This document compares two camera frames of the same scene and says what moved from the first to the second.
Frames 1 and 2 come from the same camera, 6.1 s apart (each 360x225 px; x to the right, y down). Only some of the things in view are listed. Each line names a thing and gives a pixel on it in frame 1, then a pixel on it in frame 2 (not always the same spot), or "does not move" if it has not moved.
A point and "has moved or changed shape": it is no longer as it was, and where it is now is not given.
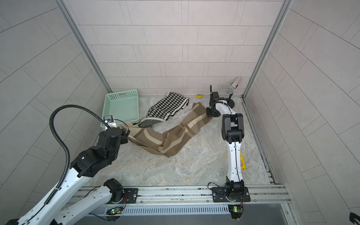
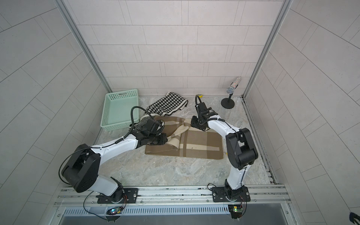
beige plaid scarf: [162, 140] has moved or changed shape
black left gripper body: [124, 137] -> [157, 139]
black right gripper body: [213, 112] -> [198, 123]
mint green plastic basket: [123, 105] does not move
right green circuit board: [236, 210] does not move
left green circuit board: [114, 211] does not move
